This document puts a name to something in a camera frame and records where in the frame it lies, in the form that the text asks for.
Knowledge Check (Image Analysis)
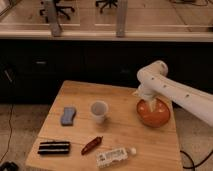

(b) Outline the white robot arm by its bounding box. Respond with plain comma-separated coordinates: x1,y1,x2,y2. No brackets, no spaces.
135,60,213,127

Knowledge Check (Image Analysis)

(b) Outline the red chip bag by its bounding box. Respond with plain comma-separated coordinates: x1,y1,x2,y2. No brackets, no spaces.
81,136,102,155

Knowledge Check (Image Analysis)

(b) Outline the left office chair base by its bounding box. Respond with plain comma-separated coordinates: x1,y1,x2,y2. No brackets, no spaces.
39,0,75,20

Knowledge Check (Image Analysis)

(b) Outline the black floor cable right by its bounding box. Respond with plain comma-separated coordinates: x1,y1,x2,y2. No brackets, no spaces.
179,148,213,170

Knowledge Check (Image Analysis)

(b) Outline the right office chair base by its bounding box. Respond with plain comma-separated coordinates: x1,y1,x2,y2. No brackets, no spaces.
95,0,118,13

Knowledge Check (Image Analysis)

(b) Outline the black cabinet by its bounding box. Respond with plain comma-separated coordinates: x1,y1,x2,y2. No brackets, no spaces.
0,39,213,104

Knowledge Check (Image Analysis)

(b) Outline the clear plastic bottle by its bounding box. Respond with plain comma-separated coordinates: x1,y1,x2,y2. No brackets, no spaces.
96,147,137,168

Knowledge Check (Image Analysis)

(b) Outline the grey post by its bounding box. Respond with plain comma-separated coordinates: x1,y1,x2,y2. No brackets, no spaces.
44,0,62,37
116,0,128,37

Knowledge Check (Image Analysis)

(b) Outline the left grey post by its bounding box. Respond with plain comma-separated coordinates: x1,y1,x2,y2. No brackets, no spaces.
44,0,62,37

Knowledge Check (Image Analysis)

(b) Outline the white paper cup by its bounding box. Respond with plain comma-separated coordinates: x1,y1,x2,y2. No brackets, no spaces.
90,101,109,124

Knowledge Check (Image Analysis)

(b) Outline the black floor cable left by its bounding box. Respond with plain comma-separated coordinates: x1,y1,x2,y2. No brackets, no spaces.
0,101,15,164

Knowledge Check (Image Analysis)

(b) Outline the blue sponge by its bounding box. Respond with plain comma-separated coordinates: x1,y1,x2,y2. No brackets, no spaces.
60,107,76,126

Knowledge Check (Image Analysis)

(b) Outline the black object on floor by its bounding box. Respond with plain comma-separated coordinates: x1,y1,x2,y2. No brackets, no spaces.
0,162,19,171

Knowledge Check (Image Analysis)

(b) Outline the black floor cable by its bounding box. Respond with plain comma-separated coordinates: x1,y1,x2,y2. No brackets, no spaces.
0,101,15,164
179,148,213,170

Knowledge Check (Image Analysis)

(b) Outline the orange bowl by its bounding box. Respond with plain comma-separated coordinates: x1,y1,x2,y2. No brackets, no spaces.
136,99,170,128

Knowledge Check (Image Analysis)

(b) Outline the right grey post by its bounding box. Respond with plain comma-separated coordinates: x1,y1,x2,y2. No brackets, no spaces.
116,0,128,37

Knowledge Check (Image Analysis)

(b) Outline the office chair base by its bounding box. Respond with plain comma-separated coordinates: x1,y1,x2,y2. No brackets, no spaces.
39,0,75,20
95,0,118,13

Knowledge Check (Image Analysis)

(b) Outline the yellowish spoon tool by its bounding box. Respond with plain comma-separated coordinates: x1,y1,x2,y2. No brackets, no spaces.
148,99,157,112

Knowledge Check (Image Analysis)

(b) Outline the black ridged block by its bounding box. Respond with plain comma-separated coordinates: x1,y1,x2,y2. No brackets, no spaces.
38,141,70,155

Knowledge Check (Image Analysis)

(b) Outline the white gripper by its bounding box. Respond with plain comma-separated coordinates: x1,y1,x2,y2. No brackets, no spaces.
133,84,156,101

